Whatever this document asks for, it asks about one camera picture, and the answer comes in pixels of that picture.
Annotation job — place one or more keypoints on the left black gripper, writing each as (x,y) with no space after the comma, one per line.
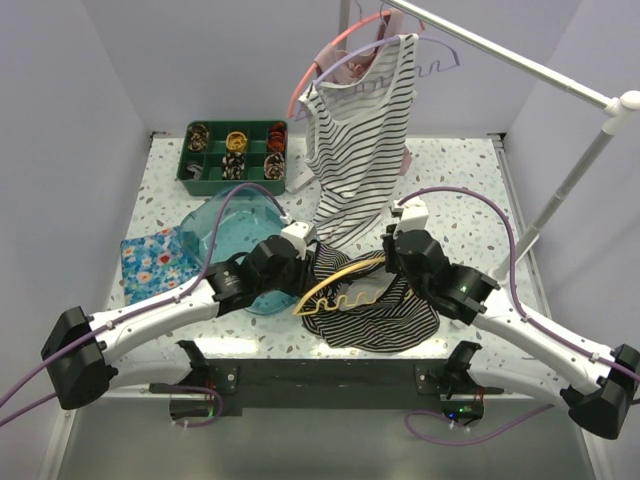
(305,277)

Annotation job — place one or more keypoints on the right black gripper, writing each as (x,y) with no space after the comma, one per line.
(387,238)

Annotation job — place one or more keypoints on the yellow plastic hanger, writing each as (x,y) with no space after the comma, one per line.
(360,284)

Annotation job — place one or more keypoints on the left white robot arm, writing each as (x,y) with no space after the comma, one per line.
(88,355)

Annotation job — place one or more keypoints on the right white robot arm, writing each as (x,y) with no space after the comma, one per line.
(596,383)

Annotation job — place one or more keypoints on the purple plastic hanger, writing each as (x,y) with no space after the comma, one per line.
(436,66)

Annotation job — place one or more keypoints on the pink plastic hanger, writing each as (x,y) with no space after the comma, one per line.
(391,19)

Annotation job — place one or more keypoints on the teal transparent plastic bin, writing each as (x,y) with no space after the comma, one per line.
(217,235)

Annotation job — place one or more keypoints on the brown white patterned sock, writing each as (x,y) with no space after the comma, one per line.
(274,166)

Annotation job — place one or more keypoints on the black beige patterned sock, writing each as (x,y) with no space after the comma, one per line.
(233,166)

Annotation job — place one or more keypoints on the blue floral folded cloth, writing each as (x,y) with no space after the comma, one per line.
(154,264)

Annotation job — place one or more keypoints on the grey black rolled sock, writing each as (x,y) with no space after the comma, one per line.
(193,171)

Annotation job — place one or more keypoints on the red black rolled sock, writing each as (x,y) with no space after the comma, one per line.
(277,137)

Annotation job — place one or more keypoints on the green compartment organizer tray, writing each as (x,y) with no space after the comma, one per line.
(211,181)

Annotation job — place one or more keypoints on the yellow rolled sock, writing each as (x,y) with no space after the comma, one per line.
(236,142)

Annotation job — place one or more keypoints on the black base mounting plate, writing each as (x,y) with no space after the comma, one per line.
(360,384)

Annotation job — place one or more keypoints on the brown patterned rolled sock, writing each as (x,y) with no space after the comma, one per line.
(197,138)

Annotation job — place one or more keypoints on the white clothes rack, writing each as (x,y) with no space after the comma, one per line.
(587,210)

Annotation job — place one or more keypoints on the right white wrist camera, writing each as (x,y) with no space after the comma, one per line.
(413,214)

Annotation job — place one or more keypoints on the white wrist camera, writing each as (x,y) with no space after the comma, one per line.
(413,214)
(300,234)

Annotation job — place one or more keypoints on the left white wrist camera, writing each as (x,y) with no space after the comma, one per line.
(300,234)

